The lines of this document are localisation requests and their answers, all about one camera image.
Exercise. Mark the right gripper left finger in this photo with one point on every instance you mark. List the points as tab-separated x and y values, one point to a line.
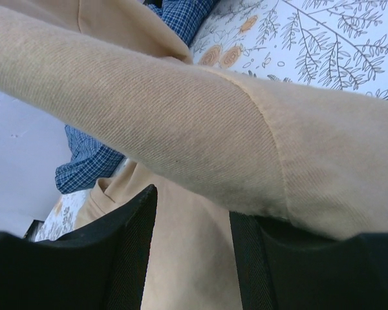
102	265

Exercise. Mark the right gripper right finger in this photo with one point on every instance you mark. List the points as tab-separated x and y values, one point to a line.
282	267

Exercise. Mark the tan t shirt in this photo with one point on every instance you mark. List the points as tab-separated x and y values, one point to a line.
212	141

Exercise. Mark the folded blue checked shirt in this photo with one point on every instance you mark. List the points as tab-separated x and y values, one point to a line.
91	159

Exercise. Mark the floral table cloth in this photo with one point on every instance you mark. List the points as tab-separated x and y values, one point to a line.
341	45

